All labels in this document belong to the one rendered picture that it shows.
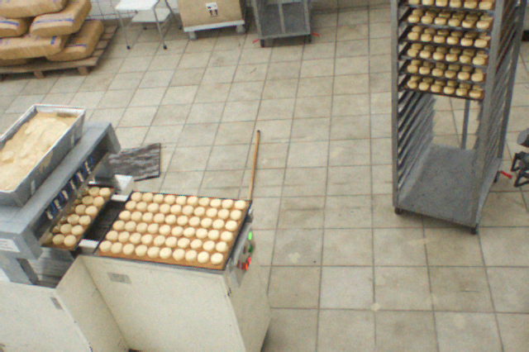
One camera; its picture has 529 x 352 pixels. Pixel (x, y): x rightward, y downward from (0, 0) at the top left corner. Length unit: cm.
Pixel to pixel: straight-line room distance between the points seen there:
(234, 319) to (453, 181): 173
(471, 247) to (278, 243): 113
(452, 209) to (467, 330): 73
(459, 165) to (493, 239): 53
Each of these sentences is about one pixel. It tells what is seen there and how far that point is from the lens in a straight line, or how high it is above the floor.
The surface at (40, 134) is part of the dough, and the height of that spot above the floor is 130.
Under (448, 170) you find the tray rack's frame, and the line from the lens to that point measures 378.
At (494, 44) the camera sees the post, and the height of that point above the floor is 127.
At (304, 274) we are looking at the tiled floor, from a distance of 340.
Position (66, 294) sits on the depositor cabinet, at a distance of 269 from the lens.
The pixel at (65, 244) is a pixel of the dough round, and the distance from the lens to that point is 267.
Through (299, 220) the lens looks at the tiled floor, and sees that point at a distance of 370.
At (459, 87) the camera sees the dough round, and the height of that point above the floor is 95.
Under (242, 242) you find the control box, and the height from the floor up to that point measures 84.
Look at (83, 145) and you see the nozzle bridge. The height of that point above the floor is 118.
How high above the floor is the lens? 262
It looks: 40 degrees down
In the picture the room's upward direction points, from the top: 11 degrees counter-clockwise
